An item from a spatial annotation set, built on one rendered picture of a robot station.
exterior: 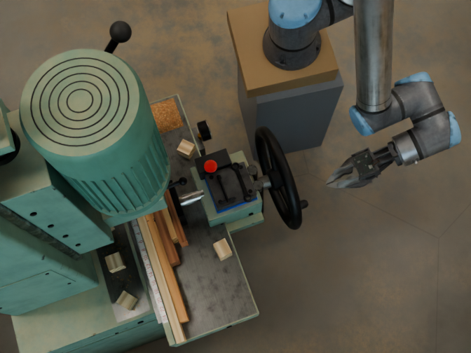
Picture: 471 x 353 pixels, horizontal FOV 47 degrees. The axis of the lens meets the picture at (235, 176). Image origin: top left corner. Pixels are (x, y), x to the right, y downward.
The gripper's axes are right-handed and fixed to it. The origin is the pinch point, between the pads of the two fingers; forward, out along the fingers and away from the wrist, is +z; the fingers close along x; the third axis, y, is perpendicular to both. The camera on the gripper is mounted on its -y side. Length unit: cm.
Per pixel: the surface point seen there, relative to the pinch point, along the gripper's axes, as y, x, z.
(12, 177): 91, 0, 34
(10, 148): 98, 0, 27
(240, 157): 33.9, -7.1, 14.1
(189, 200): 39.2, -0.9, 28.0
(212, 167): 42.7, -4.7, 18.9
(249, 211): 31.1, 5.3, 17.3
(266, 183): 19.4, -2.6, 13.5
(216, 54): -63, -90, 31
